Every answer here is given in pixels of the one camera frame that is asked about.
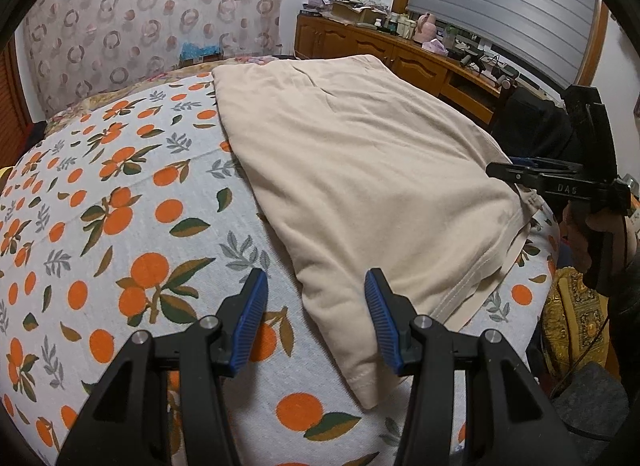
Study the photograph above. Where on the orange fruit print bedsheet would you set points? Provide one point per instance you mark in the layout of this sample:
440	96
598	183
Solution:
125	170

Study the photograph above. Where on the wooden louvered door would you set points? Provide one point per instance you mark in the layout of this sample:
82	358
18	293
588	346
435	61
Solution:
12	105

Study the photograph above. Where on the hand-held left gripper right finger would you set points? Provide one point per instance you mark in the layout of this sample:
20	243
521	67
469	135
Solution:
385	326

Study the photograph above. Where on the pink cloth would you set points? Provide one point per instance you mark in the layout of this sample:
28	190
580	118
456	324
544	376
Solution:
435	46

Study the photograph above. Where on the beige printed t-shirt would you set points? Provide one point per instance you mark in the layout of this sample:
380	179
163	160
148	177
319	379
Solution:
360	170

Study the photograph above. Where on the sheer circle pattern curtain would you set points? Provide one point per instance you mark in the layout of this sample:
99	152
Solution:
150	10

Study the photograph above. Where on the group of small bottles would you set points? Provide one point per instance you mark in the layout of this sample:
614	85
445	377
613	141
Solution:
395	24

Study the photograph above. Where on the pink kettle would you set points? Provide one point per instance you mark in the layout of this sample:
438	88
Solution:
424	28

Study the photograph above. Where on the black cloth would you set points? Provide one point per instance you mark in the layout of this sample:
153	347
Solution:
535	125

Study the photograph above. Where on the floral quilt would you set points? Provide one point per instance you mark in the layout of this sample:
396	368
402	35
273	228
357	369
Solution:
100	100

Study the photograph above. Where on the wooden cabinet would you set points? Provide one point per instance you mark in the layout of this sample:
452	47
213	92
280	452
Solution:
375	48

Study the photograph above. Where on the black hand tool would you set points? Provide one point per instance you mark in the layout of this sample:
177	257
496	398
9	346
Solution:
480	63

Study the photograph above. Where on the person's right hand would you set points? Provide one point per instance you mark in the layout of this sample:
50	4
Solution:
575	236

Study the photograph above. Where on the grey felt pad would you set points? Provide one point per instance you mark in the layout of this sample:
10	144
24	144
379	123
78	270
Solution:
590	401

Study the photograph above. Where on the grey window blind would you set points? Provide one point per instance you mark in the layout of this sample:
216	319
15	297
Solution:
500	0

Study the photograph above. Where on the gold patterned cushion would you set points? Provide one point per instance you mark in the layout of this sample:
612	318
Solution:
575	326

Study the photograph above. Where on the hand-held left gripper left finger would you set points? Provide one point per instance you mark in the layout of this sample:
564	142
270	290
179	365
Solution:
247	326

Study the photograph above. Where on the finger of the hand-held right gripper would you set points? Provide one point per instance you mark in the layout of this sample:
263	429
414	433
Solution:
530	178
545	164

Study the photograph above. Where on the pile of papers and boxes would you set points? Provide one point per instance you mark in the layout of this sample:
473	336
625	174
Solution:
350	8

